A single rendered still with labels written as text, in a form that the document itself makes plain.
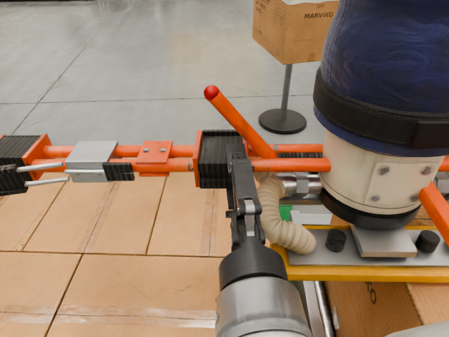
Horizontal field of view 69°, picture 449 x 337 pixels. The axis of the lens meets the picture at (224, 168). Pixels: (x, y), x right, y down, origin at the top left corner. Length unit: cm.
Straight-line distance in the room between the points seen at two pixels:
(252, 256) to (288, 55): 196
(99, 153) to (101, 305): 56
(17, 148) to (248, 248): 43
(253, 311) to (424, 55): 30
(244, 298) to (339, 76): 28
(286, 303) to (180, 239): 82
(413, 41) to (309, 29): 187
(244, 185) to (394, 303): 35
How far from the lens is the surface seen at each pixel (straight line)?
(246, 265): 35
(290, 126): 273
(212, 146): 54
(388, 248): 55
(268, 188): 54
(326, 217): 116
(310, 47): 229
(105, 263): 111
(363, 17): 42
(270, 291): 32
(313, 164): 53
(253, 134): 51
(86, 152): 58
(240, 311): 32
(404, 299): 61
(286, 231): 50
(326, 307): 101
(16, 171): 60
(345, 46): 43
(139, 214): 122
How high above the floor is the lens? 140
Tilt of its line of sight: 38 degrees down
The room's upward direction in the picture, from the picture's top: straight up
